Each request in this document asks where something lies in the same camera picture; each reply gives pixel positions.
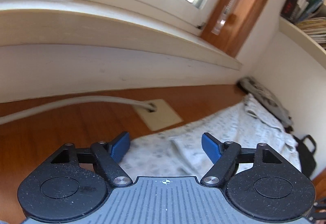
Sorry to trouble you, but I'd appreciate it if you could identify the row of books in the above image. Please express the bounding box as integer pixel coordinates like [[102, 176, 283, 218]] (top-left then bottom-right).
[[280, 0, 326, 52]]

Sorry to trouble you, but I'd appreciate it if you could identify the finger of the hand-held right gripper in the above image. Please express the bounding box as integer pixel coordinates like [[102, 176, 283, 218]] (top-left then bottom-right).
[[311, 198, 326, 214]]

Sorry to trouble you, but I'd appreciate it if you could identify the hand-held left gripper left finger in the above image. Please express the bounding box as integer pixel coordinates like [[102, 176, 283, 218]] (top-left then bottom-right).
[[50, 132, 133, 186]]

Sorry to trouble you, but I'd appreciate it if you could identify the black bag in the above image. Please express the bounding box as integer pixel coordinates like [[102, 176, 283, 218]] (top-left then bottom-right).
[[292, 134, 318, 179]]

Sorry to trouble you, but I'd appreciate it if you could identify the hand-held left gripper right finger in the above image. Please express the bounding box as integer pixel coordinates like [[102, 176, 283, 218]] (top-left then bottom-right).
[[200, 132, 284, 186]]

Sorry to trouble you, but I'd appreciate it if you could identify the wooden window frame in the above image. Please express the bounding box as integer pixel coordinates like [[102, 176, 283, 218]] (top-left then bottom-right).
[[201, 0, 286, 58]]

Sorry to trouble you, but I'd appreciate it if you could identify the grey printed sweatshirt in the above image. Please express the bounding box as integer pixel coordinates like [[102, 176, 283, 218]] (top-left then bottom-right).
[[237, 77, 292, 128]]

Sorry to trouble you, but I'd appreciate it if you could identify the white checker-patterned garment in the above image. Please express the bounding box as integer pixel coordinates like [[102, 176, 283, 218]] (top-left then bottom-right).
[[122, 94, 303, 179]]

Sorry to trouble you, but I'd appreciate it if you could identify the beige window sill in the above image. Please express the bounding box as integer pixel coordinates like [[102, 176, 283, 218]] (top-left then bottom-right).
[[0, 1, 243, 71]]

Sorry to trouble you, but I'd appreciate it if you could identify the grey cable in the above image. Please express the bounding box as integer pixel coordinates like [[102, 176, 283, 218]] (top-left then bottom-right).
[[0, 95, 156, 126]]

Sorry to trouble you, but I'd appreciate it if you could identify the beige cable outlet plate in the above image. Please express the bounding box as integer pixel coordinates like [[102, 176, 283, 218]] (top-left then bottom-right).
[[134, 99, 184, 131]]

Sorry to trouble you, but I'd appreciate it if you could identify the cream wall shelf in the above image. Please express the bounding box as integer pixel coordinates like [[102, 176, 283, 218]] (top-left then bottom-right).
[[278, 16, 326, 72]]

